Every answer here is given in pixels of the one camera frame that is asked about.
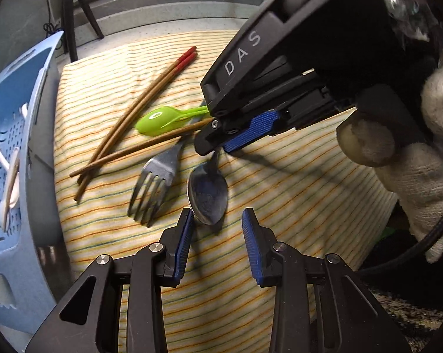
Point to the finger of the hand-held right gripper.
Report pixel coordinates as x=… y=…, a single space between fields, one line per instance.
x=249 y=132

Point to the blue plastic basket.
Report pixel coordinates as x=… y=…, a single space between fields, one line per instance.
x=41 y=62

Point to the metal fork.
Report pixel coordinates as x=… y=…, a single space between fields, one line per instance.
x=159 y=165

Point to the person's right hand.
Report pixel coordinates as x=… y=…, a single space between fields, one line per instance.
x=408 y=169

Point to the black tripod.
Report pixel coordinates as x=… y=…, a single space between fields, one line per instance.
x=69 y=14

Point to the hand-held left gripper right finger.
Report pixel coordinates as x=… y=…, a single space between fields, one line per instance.
x=251 y=246

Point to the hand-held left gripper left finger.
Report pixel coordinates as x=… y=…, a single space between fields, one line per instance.
x=182 y=246

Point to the green plastic spoon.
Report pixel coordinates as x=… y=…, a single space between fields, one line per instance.
x=148 y=125

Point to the metal spoon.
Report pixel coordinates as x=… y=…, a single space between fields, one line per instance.
x=206 y=195

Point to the yellow striped cloth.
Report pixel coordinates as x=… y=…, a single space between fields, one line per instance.
x=298 y=198

